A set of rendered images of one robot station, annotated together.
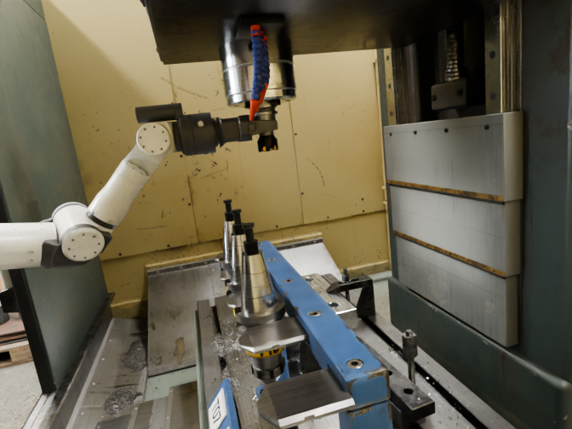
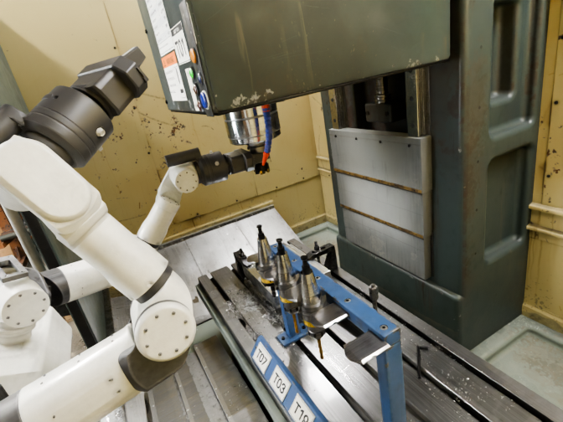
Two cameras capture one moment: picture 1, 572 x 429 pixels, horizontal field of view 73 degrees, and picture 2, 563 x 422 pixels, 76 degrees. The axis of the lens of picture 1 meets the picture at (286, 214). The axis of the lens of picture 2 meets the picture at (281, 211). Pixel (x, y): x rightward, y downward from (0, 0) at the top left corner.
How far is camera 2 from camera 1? 0.37 m
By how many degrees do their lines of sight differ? 15
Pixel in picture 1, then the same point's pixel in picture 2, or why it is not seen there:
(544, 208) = (445, 197)
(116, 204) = (161, 230)
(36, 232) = not seen: hidden behind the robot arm
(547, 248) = (447, 220)
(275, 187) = not seen: hidden behind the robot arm
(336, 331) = (365, 310)
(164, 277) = not seen: hidden behind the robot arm
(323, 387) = (372, 342)
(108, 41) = (64, 54)
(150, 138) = (184, 181)
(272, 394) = (350, 349)
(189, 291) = (175, 266)
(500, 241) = (420, 217)
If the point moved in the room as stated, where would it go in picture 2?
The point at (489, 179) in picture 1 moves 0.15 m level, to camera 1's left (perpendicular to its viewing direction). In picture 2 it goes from (411, 178) to (369, 189)
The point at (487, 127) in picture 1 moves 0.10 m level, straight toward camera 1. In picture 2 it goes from (410, 146) to (412, 154)
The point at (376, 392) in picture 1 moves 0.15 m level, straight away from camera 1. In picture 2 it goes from (395, 338) to (371, 290)
